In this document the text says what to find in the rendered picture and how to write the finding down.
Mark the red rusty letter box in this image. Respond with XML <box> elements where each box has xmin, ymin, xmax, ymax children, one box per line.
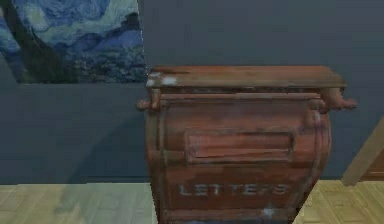
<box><xmin>135</xmin><ymin>65</ymin><xmax>358</xmax><ymax>224</ymax></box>

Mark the blue swirly night painting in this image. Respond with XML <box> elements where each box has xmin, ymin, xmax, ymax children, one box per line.
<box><xmin>0</xmin><ymin>0</ymin><xmax>148</xmax><ymax>85</ymax></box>

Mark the brown wooden room door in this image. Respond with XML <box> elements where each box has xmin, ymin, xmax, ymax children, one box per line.
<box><xmin>341</xmin><ymin>115</ymin><xmax>384</xmax><ymax>187</ymax></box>

